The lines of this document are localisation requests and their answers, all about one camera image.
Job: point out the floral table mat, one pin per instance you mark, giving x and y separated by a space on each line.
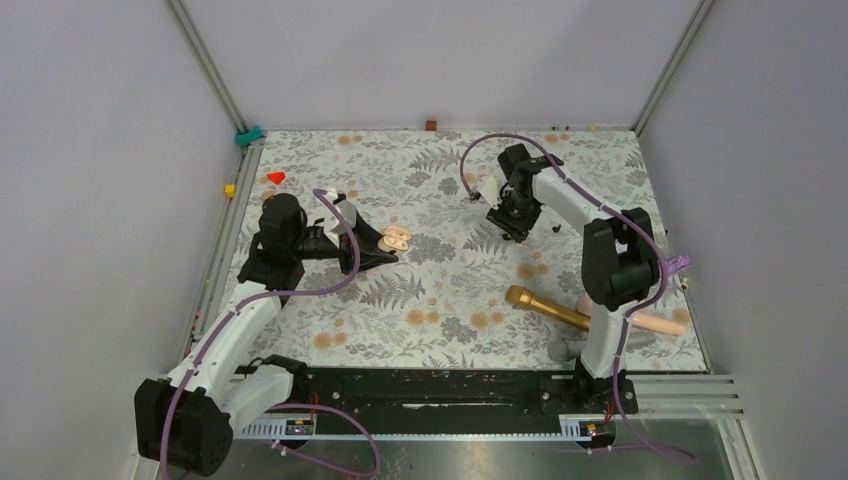
442 305

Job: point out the purple glitter microphone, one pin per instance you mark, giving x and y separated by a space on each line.
676 264

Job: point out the pink microphone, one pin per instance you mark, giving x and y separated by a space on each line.
640 319

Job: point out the gold microphone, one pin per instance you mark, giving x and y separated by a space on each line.
521 297

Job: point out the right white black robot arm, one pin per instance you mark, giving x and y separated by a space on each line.
619 264

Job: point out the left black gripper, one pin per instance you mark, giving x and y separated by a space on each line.
346 253

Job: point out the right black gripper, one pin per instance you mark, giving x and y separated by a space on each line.
517 230

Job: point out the grey microphone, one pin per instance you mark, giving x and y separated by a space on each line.
565 350

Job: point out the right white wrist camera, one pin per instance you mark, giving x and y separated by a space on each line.
487 188

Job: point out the red triangular block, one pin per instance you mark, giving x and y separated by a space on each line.
276 177

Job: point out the pink earbud charging case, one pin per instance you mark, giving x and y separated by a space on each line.
394 239

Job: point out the teal block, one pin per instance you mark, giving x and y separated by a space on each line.
248 137

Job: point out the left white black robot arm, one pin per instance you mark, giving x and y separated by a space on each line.
188 419

